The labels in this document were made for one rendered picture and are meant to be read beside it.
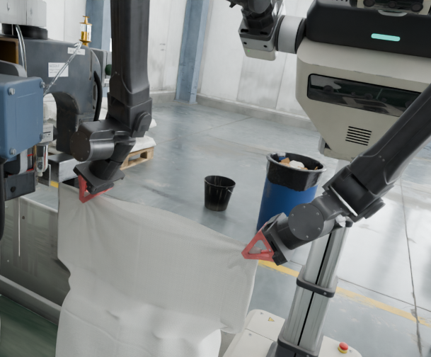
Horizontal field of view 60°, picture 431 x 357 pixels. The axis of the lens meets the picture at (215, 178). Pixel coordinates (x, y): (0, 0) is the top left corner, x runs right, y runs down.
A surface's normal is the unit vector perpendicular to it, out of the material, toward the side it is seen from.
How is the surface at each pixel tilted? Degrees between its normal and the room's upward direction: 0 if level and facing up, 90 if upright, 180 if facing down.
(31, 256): 90
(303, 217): 79
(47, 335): 0
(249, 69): 90
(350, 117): 130
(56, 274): 90
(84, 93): 90
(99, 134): 104
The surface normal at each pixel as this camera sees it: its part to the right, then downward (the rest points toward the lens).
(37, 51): 0.90, 0.27
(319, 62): -0.15, -0.56
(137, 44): 0.73, 0.54
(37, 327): 0.15, -0.93
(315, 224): -0.55, -0.01
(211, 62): -0.41, 0.24
